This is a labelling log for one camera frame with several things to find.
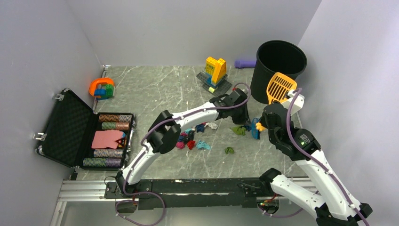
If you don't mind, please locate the navy scrap by brush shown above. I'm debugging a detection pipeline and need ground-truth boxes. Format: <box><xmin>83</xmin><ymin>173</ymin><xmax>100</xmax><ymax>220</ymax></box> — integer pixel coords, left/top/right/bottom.
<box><xmin>177</xmin><ymin>135</ymin><xmax>187</xmax><ymax>143</ymax></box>

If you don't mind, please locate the crumpled navy paper scrap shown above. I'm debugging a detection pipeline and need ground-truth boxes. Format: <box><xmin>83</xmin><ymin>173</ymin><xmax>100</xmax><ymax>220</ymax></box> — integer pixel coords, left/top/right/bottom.
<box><xmin>195</xmin><ymin>123</ymin><xmax>205</xmax><ymax>133</ymax></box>

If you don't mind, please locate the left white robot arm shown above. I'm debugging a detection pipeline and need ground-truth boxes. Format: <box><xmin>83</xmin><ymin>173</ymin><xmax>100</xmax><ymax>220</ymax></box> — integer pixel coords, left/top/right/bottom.
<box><xmin>116</xmin><ymin>88</ymin><xmax>250</xmax><ymax>198</ymax></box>

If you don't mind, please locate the blue hand brush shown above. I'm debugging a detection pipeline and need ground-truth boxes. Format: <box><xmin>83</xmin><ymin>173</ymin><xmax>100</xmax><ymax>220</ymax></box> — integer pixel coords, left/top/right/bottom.
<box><xmin>251</xmin><ymin>118</ymin><xmax>260</xmax><ymax>140</ymax></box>

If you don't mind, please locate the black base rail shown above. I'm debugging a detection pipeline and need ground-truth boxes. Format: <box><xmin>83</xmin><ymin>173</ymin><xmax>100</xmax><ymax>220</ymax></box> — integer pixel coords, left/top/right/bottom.
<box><xmin>104</xmin><ymin>178</ymin><xmax>274</xmax><ymax>210</ymax></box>

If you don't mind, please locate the orange blue green toy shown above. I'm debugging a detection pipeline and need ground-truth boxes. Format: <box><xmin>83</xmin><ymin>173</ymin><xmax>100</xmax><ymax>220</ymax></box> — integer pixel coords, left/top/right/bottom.
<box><xmin>88</xmin><ymin>78</ymin><xmax>116</xmax><ymax>100</ymax></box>

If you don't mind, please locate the large green paper scrap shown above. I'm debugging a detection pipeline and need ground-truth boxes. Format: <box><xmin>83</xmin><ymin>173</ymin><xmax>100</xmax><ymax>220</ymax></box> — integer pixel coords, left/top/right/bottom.
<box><xmin>231</xmin><ymin>126</ymin><xmax>247</xmax><ymax>136</ymax></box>

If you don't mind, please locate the pink paper scrap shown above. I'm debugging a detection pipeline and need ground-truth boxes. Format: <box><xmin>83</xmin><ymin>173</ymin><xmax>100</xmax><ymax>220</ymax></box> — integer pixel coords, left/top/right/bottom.
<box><xmin>176</xmin><ymin>142</ymin><xmax>186</xmax><ymax>149</ymax></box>

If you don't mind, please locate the dark grey brick baseplate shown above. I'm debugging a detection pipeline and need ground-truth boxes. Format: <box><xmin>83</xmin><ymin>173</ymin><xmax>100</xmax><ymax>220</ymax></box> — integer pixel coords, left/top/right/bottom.
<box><xmin>196</xmin><ymin>71</ymin><xmax>232</xmax><ymax>97</ymax></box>

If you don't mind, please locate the yellow toy brick building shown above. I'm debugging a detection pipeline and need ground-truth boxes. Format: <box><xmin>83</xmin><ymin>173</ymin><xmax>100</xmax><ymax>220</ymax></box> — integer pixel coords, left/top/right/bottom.
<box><xmin>205</xmin><ymin>56</ymin><xmax>227</xmax><ymax>84</ymax></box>

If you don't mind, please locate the white paper scrap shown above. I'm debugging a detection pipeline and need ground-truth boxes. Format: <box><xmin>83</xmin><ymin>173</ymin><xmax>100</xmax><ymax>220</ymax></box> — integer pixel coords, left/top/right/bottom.
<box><xmin>206</xmin><ymin>122</ymin><xmax>218</xmax><ymax>130</ymax></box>

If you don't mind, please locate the pink card stack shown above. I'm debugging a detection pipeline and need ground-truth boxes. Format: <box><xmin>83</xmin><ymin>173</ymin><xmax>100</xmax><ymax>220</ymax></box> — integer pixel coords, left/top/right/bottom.
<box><xmin>91</xmin><ymin>130</ymin><xmax>126</xmax><ymax>149</ymax></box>

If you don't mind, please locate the yellow slotted scoop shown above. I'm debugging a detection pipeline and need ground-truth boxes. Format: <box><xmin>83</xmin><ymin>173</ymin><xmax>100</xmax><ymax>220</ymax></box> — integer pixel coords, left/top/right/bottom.
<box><xmin>255</xmin><ymin>72</ymin><xmax>298</xmax><ymax>132</ymax></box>

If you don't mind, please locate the red paper scrap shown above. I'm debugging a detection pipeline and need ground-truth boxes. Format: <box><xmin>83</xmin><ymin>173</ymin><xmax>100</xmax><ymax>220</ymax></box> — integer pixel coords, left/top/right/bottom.
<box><xmin>186</xmin><ymin>140</ymin><xmax>196</xmax><ymax>150</ymax></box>

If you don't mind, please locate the black plastic trash bin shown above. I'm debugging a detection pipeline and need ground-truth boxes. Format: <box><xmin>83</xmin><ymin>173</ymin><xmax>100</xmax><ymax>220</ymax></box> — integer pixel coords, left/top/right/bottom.
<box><xmin>250</xmin><ymin>40</ymin><xmax>308</xmax><ymax>104</ymax></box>

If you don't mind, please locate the small green paper ball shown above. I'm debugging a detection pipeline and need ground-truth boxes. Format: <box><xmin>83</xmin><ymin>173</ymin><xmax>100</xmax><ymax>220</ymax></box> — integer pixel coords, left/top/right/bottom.
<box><xmin>224</xmin><ymin>147</ymin><xmax>235</xmax><ymax>154</ymax></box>

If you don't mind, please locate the purple cylinder object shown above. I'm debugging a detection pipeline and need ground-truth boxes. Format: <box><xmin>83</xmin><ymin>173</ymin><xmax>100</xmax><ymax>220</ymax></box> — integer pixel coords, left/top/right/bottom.
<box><xmin>234</xmin><ymin>60</ymin><xmax>256</xmax><ymax>69</ymax></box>

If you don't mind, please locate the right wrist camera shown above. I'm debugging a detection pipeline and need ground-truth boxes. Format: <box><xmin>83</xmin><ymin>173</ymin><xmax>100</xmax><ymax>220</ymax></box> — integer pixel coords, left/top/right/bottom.
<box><xmin>285</xmin><ymin>90</ymin><xmax>304</xmax><ymax>116</ymax></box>

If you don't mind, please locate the black paper scrap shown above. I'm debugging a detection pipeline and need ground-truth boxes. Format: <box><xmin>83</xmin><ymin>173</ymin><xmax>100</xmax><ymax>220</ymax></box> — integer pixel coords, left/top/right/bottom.
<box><xmin>184</xmin><ymin>131</ymin><xmax>194</xmax><ymax>144</ymax></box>

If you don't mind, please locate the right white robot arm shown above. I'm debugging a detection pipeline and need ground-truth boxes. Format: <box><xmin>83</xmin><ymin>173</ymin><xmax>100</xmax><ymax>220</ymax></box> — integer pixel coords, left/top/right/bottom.
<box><xmin>259</xmin><ymin>103</ymin><xmax>373</xmax><ymax>226</ymax></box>

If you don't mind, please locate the black poker chip case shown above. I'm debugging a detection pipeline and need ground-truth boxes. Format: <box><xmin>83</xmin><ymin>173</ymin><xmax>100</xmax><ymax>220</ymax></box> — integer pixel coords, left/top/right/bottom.
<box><xmin>34</xmin><ymin>89</ymin><xmax>136</xmax><ymax>170</ymax></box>

